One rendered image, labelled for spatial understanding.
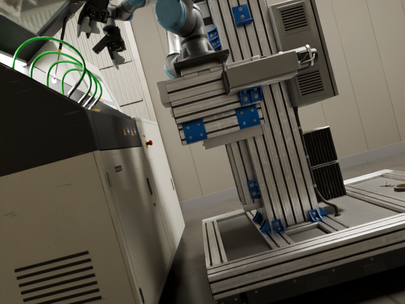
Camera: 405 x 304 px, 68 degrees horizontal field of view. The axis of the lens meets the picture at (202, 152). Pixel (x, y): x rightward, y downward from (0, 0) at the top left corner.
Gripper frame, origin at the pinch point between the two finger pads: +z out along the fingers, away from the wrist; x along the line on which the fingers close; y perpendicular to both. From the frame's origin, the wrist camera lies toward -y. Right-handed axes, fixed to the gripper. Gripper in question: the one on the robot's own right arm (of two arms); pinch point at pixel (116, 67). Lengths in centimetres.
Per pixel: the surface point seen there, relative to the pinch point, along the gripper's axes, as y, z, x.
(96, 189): -8, 56, -47
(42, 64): -49, -22, 23
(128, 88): -39, -30, 176
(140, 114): -33, 1, 176
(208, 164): 25, 76, 185
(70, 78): -34.9, -9.0, 23.1
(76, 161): -12, 44, -47
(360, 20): 237, -38, 201
